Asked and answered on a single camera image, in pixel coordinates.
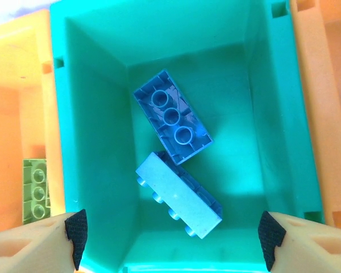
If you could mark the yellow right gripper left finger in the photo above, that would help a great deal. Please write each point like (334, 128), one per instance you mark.
(31, 247)

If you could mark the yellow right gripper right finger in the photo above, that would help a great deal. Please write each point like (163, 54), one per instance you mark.
(315, 247)

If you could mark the lime green lego brick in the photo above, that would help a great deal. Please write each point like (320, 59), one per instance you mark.
(35, 193)

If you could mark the blue lego brick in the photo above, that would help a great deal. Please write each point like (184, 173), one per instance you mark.
(173, 116)
(179, 196)

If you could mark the orange plastic bin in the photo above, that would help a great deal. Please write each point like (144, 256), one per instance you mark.
(11, 99)
(315, 85)

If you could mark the green plastic bin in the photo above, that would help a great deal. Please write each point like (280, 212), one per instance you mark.
(102, 113)

